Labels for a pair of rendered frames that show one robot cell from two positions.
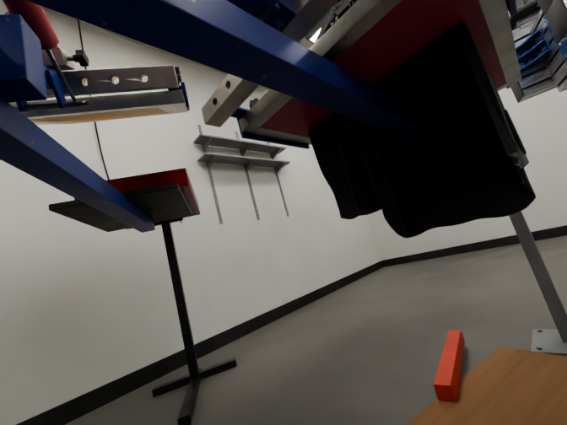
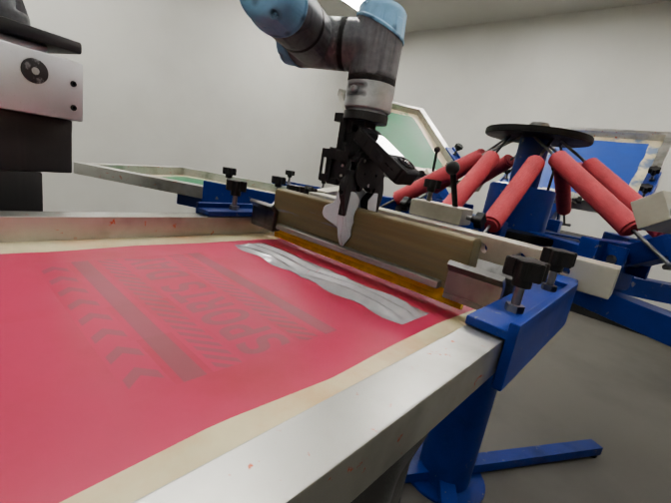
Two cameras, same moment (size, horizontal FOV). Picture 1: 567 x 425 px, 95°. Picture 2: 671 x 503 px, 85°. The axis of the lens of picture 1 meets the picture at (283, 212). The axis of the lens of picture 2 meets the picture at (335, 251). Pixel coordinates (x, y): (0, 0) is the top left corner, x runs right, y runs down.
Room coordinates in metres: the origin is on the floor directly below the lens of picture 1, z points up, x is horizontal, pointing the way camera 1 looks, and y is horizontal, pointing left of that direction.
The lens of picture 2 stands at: (1.22, -0.35, 1.13)
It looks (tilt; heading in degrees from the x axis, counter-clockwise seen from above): 13 degrees down; 176
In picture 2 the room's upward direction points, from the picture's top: 10 degrees clockwise
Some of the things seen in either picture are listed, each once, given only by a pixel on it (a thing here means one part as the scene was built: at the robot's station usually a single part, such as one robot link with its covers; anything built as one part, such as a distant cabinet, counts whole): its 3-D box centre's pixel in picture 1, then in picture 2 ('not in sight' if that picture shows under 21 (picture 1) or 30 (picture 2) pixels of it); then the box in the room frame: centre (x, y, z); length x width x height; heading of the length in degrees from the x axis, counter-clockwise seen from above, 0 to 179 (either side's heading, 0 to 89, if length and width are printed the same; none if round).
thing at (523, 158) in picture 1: (490, 126); not in sight; (0.68, -0.60, 0.77); 0.46 x 0.09 x 0.36; 136
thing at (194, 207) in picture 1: (151, 203); not in sight; (1.38, 0.69, 1.06); 0.61 x 0.46 x 0.12; 16
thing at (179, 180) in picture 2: not in sight; (263, 170); (-0.21, -0.57, 1.05); 1.08 x 0.61 x 0.23; 76
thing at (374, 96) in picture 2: not in sight; (366, 100); (0.60, -0.30, 1.23); 0.08 x 0.08 x 0.05
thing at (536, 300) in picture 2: (281, 131); (527, 317); (0.79, -0.06, 0.97); 0.30 x 0.05 x 0.07; 136
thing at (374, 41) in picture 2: not in sight; (374, 46); (0.60, -0.30, 1.31); 0.09 x 0.08 x 0.11; 72
